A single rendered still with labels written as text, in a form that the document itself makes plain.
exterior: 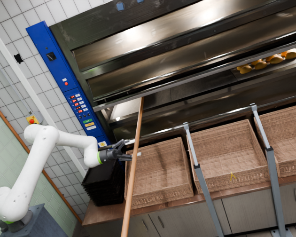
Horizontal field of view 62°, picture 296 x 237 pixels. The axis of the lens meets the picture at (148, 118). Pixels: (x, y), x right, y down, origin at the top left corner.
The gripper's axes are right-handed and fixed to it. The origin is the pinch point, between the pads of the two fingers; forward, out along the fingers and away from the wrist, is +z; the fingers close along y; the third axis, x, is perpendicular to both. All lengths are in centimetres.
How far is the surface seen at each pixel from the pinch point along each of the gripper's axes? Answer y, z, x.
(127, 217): -1, 1, 59
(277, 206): 78, 84, 9
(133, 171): -1.1, 1.1, 25.6
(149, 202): 57, -10, -3
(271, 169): 41, 84, 9
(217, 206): 72, 41, 3
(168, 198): 57, 6, -2
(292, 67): 1, 127, -51
